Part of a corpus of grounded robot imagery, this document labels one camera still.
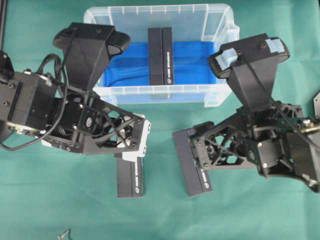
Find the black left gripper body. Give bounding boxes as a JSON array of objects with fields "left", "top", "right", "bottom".
[{"left": 41, "top": 87, "right": 151, "bottom": 159}]

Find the small bent metal wire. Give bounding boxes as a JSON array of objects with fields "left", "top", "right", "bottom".
[{"left": 57, "top": 220, "right": 75, "bottom": 240}]

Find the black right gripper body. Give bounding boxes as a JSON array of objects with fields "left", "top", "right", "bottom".
[{"left": 188, "top": 104, "right": 304, "bottom": 180}]

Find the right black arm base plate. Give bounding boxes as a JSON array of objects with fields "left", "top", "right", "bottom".
[{"left": 313, "top": 92, "right": 320, "bottom": 119}]

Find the green table cloth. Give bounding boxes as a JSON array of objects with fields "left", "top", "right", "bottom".
[{"left": 0, "top": 0, "right": 320, "bottom": 240}]

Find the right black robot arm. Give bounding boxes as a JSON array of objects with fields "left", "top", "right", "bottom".
[{"left": 188, "top": 103, "right": 320, "bottom": 193}]

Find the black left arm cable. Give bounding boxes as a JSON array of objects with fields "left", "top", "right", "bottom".
[{"left": 0, "top": 27, "right": 78, "bottom": 152}]

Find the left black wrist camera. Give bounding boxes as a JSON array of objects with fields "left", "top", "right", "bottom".
[{"left": 52, "top": 22, "right": 131, "bottom": 91}]

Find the black realsense box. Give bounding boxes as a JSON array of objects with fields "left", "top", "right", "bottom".
[
  {"left": 172, "top": 128, "right": 213, "bottom": 197},
  {"left": 114, "top": 153, "right": 144, "bottom": 198},
  {"left": 148, "top": 27, "right": 175, "bottom": 86}
]

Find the black vertical frame rail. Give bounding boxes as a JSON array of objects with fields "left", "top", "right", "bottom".
[{"left": 0, "top": 0, "right": 8, "bottom": 50}]

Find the clear plastic storage case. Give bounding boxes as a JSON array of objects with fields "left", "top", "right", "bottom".
[{"left": 83, "top": 3, "right": 240, "bottom": 107}]

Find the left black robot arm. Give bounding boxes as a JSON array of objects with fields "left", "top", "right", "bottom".
[{"left": 0, "top": 52, "right": 151, "bottom": 162}]

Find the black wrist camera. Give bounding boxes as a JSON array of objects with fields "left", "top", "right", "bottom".
[
  {"left": 52, "top": 22, "right": 131, "bottom": 91},
  {"left": 208, "top": 33, "right": 290, "bottom": 112}
]

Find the blue padding cloth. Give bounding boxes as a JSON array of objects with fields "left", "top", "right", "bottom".
[{"left": 97, "top": 41, "right": 216, "bottom": 87}]

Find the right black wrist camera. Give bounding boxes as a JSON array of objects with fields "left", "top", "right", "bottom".
[{"left": 208, "top": 33, "right": 290, "bottom": 112}]

